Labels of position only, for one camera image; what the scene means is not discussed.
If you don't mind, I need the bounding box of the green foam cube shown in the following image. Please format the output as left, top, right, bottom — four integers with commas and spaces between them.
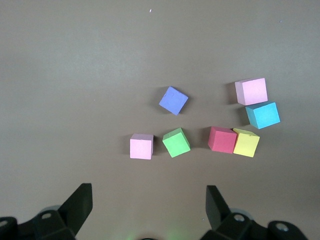
162, 127, 192, 159

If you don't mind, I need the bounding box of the yellow foam cube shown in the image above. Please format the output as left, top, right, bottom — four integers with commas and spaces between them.
232, 127, 261, 159

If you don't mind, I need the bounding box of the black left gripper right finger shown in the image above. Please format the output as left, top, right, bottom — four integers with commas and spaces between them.
201, 185, 309, 240

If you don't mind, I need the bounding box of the pink foam cube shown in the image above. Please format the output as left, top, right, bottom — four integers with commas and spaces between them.
234, 77, 269, 106
129, 133, 155, 160

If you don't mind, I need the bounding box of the red foam cube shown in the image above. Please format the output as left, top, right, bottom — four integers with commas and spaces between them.
207, 126, 238, 153

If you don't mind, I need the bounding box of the cyan foam cube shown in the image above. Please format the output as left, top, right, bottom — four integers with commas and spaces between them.
245, 101, 281, 130

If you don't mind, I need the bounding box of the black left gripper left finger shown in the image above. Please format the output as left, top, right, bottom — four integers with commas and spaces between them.
0, 183, 94, 240

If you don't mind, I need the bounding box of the purple foam cube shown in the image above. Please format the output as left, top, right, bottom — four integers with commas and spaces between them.
158, 86, 189, 116

